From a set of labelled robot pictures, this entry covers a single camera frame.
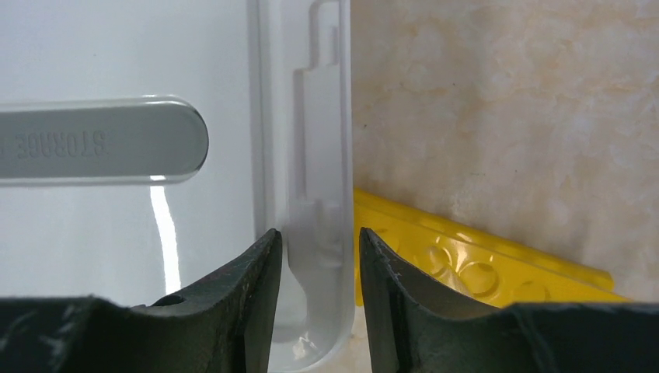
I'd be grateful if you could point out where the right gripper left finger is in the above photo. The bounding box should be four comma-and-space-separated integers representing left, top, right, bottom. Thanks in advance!
1, 229, 283, 372

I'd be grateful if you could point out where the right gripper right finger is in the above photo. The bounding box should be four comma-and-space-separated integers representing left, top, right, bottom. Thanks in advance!
359, 228, 658, 372

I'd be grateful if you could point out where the white plastic lid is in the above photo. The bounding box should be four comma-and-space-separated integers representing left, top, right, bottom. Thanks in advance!
1, 1, 354, 372

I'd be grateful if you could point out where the yellow test tube rack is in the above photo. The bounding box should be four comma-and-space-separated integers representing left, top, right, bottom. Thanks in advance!
354, 190, 625, 308

